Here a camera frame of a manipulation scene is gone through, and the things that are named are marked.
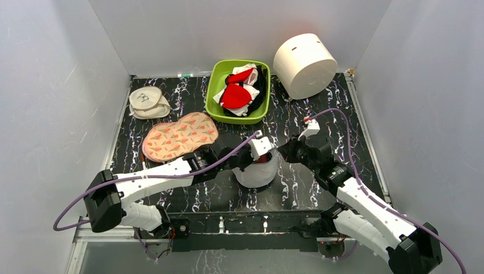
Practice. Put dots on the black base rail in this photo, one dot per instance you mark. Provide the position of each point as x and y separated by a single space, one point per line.
252 230

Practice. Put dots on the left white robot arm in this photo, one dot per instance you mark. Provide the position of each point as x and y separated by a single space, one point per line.
112 199

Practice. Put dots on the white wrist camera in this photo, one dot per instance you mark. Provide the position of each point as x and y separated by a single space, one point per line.
311 128
260 147

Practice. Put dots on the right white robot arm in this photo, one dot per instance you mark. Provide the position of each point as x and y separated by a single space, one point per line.
359 214

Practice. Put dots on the white blue-trimmed mesh laundry bag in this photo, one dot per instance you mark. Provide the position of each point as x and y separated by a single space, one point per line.
258 175

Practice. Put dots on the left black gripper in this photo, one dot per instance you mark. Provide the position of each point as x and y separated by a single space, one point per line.
250 159

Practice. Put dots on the cream cylindrical drum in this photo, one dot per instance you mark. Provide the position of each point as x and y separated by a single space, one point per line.
304 66

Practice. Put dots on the green plastic basin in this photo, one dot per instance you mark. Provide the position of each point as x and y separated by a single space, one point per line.
220 71

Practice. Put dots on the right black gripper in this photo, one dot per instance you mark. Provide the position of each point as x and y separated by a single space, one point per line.
294 149

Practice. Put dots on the red bra in basin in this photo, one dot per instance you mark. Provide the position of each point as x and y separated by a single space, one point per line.
235 95

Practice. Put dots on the dark red bra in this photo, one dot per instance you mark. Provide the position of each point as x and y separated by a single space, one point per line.
263 159

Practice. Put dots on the cream mesh laundry bag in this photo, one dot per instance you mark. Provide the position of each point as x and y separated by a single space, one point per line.
148 103

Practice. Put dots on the black garment in basin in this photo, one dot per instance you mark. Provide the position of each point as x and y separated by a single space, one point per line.
255 84

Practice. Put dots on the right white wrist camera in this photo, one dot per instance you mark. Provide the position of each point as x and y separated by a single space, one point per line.
311 128

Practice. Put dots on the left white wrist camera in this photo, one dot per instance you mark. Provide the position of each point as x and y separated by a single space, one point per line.
260 147

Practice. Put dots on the pink floral laundry bag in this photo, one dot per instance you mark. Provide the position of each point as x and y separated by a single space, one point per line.
167 141

